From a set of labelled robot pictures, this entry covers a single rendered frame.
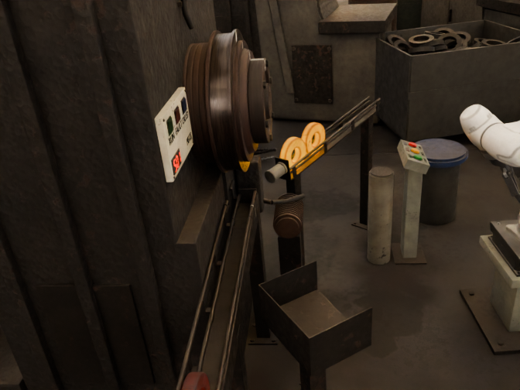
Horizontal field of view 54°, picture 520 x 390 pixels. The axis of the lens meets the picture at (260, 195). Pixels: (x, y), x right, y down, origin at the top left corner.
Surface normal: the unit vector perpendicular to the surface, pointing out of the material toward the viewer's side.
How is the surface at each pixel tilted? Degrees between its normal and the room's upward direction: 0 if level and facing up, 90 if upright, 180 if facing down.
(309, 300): 5
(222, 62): 39
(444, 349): 0
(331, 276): 0
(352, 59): 90
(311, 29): 90
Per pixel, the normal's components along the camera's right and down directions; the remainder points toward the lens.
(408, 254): -0.10, 0.48
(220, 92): -0.12, 0.05
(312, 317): -0.04, -0.84
